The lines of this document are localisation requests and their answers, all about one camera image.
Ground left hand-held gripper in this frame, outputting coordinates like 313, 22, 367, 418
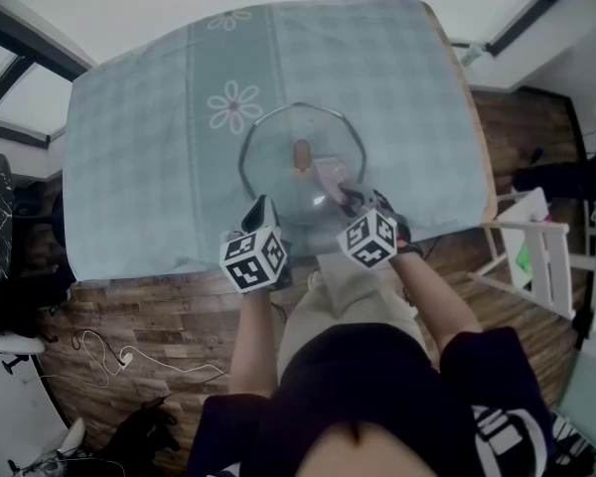
219, 195, 294, 294

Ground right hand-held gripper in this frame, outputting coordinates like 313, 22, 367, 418
333, 184, 397, 270

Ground pink cleaning cloth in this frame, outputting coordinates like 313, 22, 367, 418
313, 158, 350, 203

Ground glass pot lid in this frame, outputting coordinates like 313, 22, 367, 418
237, 100, 369, 228

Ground person's left forearm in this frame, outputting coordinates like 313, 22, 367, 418
227, 285, 279, 399

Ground person's right forearm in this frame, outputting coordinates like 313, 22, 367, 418
389, 253, 483, 362

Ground person's right hand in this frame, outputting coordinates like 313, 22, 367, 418
374, 191, 411, 247

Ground person's beige trousers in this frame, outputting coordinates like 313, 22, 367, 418
276, 253, 428, 382

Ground wooden table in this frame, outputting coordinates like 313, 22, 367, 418
421, 0, 498, 223

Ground light blue floral tablecloth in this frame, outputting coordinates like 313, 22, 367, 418
62, 0, 488, 282

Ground person's torso in dark shirt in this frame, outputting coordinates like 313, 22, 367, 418
186, 323, 552, 477

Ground white wooden chair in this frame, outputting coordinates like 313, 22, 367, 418
469, 186, 596, 322

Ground black framed window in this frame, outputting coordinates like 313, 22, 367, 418
379, 0, 596, 59
0, 0, 98, 151

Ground black bag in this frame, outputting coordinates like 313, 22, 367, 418
93, 397, 180, 477

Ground white office chair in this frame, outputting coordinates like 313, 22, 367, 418
0, 333, 47, 375

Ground pale green glass table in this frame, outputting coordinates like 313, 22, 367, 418
555, 348, 596, 441

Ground white curved desk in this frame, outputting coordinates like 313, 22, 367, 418
0, 353, 88, 477

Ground white charger cable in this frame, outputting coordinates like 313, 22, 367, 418
37, 328, 229, 392

